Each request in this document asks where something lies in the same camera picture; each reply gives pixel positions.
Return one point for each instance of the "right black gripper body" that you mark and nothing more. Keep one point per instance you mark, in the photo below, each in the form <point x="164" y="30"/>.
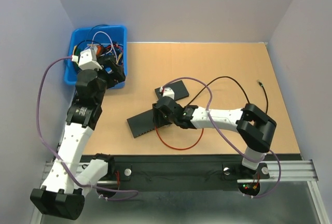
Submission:
<point x="163" y="119"/>

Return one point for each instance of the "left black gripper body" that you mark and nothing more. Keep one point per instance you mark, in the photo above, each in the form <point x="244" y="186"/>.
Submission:
<point x="112" y="79"/>

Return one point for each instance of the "black network switch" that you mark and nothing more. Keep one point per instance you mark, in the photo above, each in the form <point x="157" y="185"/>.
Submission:
<point x="179" y="89"/>
<point x="143" y="123"/>

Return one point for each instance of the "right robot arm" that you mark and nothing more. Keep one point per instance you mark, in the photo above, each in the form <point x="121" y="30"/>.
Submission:
<point x="254" y="125"/>

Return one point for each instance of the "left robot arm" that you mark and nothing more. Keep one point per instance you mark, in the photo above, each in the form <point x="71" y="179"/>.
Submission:
<point x="62" y="194"/>

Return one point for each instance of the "blue plastic bin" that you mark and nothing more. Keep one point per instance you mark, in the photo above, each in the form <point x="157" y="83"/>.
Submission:
<point x="102" y="35"/>

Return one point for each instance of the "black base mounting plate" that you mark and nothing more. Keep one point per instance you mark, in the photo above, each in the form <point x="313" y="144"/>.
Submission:
<point x="181" y="172"/>

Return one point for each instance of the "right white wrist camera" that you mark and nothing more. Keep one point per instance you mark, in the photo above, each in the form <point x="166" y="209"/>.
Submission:
<point x="167" y="92"/>

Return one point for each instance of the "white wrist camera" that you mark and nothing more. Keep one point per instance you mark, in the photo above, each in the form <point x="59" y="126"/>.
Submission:
<point x="167" y="92"/>
<point x="86" y="60"/>

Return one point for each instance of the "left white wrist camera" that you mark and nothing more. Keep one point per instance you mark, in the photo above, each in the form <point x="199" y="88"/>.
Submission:
<point x="86" y="60"/>

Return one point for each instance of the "aluminium frame rail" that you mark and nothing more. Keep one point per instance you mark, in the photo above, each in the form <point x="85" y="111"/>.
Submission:
<point x="291" y="171"/>

